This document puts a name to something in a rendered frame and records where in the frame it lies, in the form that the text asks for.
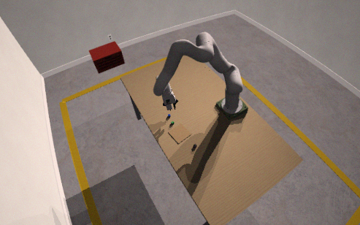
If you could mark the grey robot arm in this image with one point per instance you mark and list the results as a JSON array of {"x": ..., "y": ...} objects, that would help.
[{"x": 203, "y": 52}]

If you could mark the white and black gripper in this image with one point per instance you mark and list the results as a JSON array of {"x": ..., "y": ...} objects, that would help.
[{"x": 172, "y": 99}]

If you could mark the brown flat mat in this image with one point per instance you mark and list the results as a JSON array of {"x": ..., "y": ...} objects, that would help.
[{"x": 179, "y": 133}]

